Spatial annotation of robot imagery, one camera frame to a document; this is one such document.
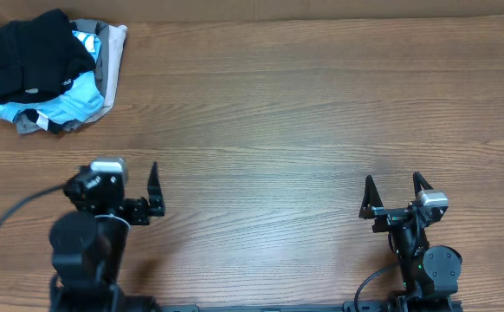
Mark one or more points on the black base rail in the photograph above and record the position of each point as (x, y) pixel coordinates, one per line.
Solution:
(348, 306)

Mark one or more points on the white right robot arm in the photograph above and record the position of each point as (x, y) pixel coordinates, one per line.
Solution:
(430, 273)

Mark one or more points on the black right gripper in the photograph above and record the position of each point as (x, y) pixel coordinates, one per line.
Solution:
(390, 217)

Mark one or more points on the black polo shirt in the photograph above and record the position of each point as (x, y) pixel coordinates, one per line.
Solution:
(40, 58)

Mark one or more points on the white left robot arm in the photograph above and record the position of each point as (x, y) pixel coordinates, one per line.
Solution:
(89, 243)

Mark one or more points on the light blue printed t-shirt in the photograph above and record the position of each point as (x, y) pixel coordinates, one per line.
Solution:
(49, 71)

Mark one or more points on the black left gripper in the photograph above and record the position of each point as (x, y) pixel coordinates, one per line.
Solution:
(140, 210)

